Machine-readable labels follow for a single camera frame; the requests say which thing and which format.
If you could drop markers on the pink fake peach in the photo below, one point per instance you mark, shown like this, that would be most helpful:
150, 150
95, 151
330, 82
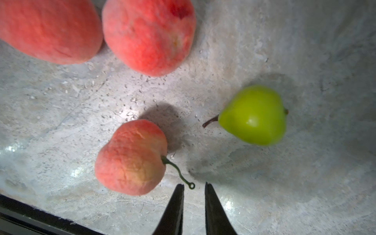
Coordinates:
61, 32
150, 37
134, 161

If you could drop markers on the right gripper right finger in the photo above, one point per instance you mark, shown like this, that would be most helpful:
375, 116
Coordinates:
217, 222

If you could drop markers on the green fake pear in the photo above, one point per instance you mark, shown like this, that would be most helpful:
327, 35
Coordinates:
255, 115

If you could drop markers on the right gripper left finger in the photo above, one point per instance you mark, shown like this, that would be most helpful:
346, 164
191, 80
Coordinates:
171, 222

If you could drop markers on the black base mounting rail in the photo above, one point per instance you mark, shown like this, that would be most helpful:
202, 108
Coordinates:
18, 218

